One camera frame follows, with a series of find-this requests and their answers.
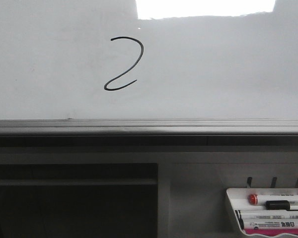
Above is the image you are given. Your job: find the black hook left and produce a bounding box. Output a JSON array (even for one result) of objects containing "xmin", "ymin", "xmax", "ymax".
[{"xmin": 246, "ymin": 177, "xmax": 252, "ymax": 188}]

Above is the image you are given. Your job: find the white marker tray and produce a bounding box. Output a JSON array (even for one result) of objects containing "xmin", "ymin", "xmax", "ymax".
[{"xmin": 226, "ymin": 188, "xmax": 298, "ymax": 238}]

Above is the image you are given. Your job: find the red capped marker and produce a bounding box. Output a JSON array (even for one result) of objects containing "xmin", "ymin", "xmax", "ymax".
[{"xmin": 248, "ymin": 194, "xmax": 298, "ymax": 206}]

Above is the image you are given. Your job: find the black hook middle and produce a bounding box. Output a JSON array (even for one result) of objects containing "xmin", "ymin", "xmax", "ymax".
[{"xmin": 270, "ymin": 177, "xmax": 277, "ymax": 188}]

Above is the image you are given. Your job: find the white marker with black end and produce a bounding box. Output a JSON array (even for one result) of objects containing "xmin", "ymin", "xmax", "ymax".
[{"xmin": 235, "ymin": 210, "xmax": 298, "ymax": 219}]

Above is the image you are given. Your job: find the black capped marker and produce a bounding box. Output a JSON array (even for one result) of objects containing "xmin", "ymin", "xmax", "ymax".
[{"xmin": 265, "ymin": 200, "xmax": 298, "ymax": 210}]

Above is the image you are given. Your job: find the white whiteboard with metal frame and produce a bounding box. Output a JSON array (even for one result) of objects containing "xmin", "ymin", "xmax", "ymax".
[{"xmin": 0, "ymin": 0, "xmax": 298, "ymax": 136}]

